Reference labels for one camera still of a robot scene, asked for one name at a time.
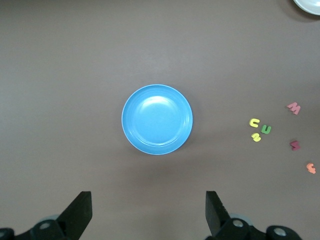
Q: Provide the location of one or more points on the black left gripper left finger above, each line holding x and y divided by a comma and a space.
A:
75, 215

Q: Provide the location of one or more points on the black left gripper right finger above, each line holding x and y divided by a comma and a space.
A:
217, 217

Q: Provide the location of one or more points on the yellow foam number 2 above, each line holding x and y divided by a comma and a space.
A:
256, 137

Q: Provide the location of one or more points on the green foam letter U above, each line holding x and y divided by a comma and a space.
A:
265, 132

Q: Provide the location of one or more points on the yellow foam letter U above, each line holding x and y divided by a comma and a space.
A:
252, 123

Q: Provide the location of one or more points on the orange foam number 3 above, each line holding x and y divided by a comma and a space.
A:
311, 168

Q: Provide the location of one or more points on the blue plate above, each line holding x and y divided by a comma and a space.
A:
157, 120

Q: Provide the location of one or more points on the pink foam letter W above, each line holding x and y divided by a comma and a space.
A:
294, 108

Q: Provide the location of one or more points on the brown table cover sheet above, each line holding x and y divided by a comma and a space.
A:
75, 75

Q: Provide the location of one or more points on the beige plate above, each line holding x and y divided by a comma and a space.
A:
310, 6

